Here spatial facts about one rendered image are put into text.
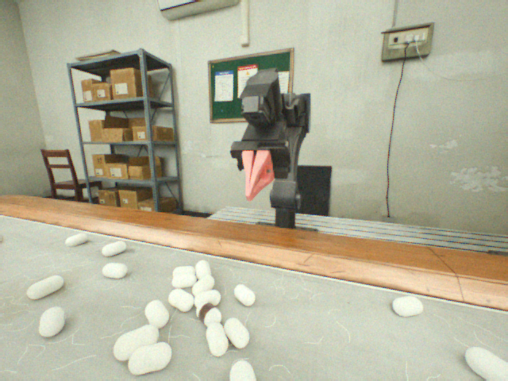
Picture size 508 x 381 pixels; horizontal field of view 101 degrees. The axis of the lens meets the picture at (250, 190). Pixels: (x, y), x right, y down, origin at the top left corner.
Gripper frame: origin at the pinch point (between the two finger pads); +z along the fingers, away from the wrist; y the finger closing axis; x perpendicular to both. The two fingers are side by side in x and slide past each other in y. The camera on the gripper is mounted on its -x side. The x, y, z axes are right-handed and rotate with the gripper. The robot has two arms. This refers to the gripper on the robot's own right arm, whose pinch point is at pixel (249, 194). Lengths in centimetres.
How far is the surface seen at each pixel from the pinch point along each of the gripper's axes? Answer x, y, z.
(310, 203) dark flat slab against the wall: 158, 1, -110
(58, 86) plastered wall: 50, -371, -209
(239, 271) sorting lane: 7.0, -0.6, 10.0
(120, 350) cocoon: -4.9, -5.1, 21.6
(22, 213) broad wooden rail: 9, -67, 6
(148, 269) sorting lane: 4.3, -14.6, 13.2
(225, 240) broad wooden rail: 8.6, -5.4, 4.7
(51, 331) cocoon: -4.7, -13.9, 22.3
